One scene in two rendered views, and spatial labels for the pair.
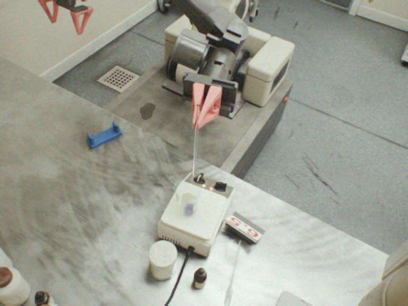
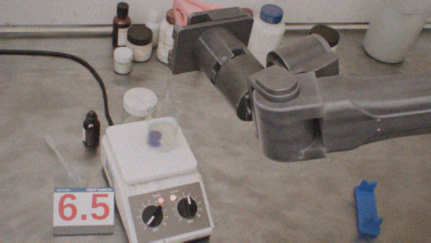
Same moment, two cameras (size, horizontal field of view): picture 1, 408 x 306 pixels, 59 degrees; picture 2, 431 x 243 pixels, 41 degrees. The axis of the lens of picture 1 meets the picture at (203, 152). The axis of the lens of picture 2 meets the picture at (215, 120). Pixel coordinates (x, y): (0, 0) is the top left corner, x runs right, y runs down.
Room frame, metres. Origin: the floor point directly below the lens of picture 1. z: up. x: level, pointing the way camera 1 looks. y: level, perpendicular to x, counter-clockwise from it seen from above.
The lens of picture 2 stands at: (0.93, -0.39, 1.50)
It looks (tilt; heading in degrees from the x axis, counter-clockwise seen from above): 43 degrees down; 133
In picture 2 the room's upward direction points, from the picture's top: 12 degrees clockwise
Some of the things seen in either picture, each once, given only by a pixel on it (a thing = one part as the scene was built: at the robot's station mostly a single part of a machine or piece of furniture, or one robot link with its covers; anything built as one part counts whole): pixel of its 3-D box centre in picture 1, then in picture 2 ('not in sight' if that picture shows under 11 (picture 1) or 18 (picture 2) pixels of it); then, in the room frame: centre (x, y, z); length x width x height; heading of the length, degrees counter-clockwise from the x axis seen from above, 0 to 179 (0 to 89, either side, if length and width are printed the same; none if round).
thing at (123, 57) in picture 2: not in sight; (122, 61); (0.16, 0.13, 0.77); 0.04 x 0.04 x 0.04
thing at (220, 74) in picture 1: (212, 84); (221, 55); (0.55, 0.00, 1.10); 0.10 x 0.07 x 0.07; 80
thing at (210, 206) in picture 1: (194, 209); (151, 148); (0.43, 0.00, 0.83); 0.12 x 0.12 x 0.01; 74
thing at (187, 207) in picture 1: (186, 198); (164, 125); (0.43, 0.02, 0.87); 0.06 x 0.05 x 0.08; 83
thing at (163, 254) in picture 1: (163, 261); (139, 114); (0.32, 0.06, 0.79); 0.06 x 0.06 x 0.08
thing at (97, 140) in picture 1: (104, 133); (369, 204); (0.69, 0.29, 0.77); 0.10 x 0.03 x 0.04; 135
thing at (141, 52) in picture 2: not in sight; (138, 43); (0.13, 0.19, 0.78); 0.05 x 0.05 x 0.06
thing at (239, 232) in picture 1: (244, 226); (84, 210); (0.44, -0.12, 0.77); 0.09 x 0.06 x 0.04; 59
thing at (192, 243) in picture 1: (197, 210); (154, 178); (0.46, 0.00, 0.79); 0.22 x 0.13 x 0.08; 164
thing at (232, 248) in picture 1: (237, 251); (72, 184); (0.38, -0.11, 0.76); 0.06 x 0.06 x 0.02
